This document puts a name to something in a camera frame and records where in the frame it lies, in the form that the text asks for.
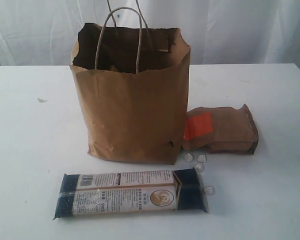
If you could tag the white candy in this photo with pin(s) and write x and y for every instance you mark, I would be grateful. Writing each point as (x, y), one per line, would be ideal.
(199, 167)
(208, 190)
(188, 157)
(202, 158)

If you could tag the dark blue noodle packet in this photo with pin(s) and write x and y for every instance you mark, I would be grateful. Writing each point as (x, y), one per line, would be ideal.
(124, 192)

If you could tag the brown paper shopping bag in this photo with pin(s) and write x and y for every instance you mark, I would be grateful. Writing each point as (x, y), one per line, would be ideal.
(132, 85)

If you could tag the brown pouch with orange label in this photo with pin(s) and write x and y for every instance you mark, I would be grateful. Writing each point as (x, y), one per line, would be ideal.
(221, 130)

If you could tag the small paper scrap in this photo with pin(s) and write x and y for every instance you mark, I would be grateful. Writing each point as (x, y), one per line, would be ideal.
(40, 100)

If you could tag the white backdrop curtain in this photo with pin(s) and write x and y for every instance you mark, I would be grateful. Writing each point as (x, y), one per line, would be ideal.
(42, 32)

